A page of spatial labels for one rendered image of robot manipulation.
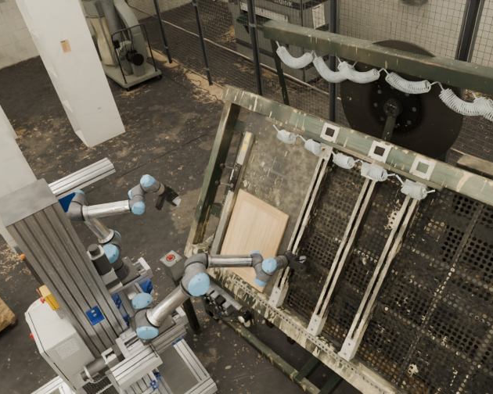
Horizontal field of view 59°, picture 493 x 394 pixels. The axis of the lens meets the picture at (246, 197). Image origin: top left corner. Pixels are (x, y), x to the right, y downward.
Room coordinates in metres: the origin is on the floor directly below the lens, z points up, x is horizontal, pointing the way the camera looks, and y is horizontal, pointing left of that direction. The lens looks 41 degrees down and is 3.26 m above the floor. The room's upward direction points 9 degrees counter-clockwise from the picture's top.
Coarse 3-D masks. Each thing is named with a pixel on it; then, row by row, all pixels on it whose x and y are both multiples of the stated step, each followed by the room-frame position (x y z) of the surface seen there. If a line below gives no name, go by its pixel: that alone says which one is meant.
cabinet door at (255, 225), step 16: (240, 192) 2.27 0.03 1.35; (240, 208) 2.20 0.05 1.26; (256, 208) 2.13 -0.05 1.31; (272, 208) 2.05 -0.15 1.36; (240, 224) 2.14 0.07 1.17; (256, 224) 2.06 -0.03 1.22; (272, 224) 1.98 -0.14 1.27; (240, 240) 2.07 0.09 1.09; (256, 240) 1.99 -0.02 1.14; (272, 240) 1.92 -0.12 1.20; (272, 256) 1.85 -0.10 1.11; (240, 272) 1.93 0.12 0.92
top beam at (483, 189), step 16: (224, 96) 2.67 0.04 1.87; (240, 96) 2.57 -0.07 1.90; (256, 96) 2.48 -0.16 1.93; (256, 112) 2.42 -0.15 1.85; (272, 112) 2.33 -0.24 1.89; (288, 112) 2.26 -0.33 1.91; (304, 112) 2.24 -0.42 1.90; (304, 128) 2.12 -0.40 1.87; (320, 128) 2.06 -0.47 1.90; (352, 144) 1.88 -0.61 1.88; (368, 144) 1.82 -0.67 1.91; (384, 144) 1.77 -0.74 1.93; (400, 160) 1.67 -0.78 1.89; (432, 160) 1.57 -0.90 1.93; (432, 176) 1.53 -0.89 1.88; (448, 176) 1.48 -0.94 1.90; (464, 176) 1.44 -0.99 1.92; (480, 176) 1.45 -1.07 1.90; (464, 192) 1.40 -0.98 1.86; (480, 192) 1.36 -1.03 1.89
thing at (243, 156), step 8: (248, 144) 2.40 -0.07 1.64; (240, 152) 2.41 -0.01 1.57; (248, 152) 2.40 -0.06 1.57; (240, 160) 2.38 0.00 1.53; (240, 176) 2.33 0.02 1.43; (232, 192) 2.29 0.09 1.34; (232, 200) 2.27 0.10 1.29; (224, 208) 2.27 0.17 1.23; (232, 208) 2.26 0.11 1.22; (224, 216) 2.23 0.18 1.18; (224, 224) 2.20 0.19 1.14; (224, 232) 2.19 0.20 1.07; (216, 240) 2.17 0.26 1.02; (216, 248) 2.14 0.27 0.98
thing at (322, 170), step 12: (324, 132) 2.02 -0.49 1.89; (336, 132) 1.97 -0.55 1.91; (324, 144) 1.98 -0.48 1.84; (324, 156) 1.94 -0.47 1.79; (324, 168) 1.93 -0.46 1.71; (312, 180) 1.93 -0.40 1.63; (324, 180) 1.92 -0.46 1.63; (312, 192) 1.89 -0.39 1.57; (312, 204) 1.85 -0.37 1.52; (300, 216) 1.85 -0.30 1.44; (312, 216) 1.85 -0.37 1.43; (300, 228) 1.80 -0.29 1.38; (300, 240) 1.77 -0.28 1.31; (288, 252) 1.76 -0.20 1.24; (300, 252) 1.77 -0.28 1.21; (288, 276) 1.69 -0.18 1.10; (276, 288) 1.67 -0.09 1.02; (276, 300) 1.62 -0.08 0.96
